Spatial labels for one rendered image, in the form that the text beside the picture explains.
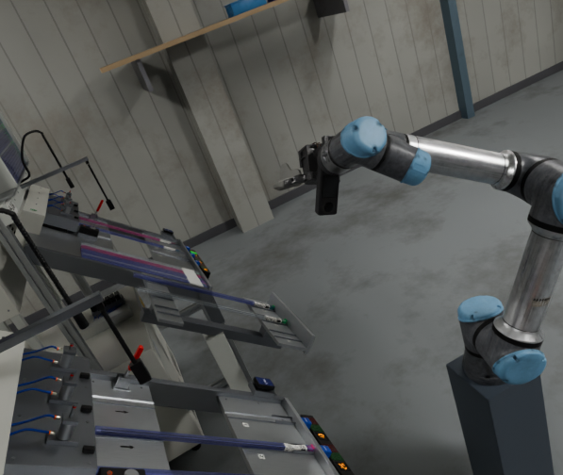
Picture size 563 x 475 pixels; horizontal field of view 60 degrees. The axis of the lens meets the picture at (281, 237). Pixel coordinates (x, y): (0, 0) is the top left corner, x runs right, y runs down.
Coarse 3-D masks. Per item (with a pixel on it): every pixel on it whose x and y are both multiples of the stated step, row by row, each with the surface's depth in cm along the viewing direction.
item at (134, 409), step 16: (96, 384) 109; (96, 400) 103; (112, 400) 105; (128, 400) 107; (144, 400) 110; (96, 416) 98; (112, 416) 100; (128, 416) 102; (144, 416) 104; (96, 448) 89; (112, 448) 91; (128, 448) 93; (144, 448) 94; (160, 448) 96; (112, 464) 87; (128, 464) 89; (144, 464) 90; (160, 464) 92
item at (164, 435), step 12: (96, 432) 92; (108, 432) 93; (120, 432) 94; (132, 432) 96; (144, 432) 97; (156, 432) 99; (216, 444) 104; (228, 444) 105; (240, 444) 107; (252, 444) 108; (264, 444) 109; (276, 444) 111
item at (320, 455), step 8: (288, 400) 132; (288, 408) 129; (296, 416) 125; (296, 424) 124; (304, 424) 123; (304, 432) 121; (312, 440) 117; (320, 448) 115; (320, 456) 113; (320, 464) 112; (328, 464) 110; (328, 472) 109; (336, 472) 108
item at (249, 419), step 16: (224, 400) 123; (240, 400) 127; (224, 416) 118; (240, 416) 119; (256, 416) 122; (272, 416) 124; (288, 416) 128; (240, 432) 113; (256, 432) 115; (272, 432) 118; (288, 432) 121; (240, 448) 107; (256, 464) 103; (272, 464) 105; (288, 464) 108; (304, 464) 110
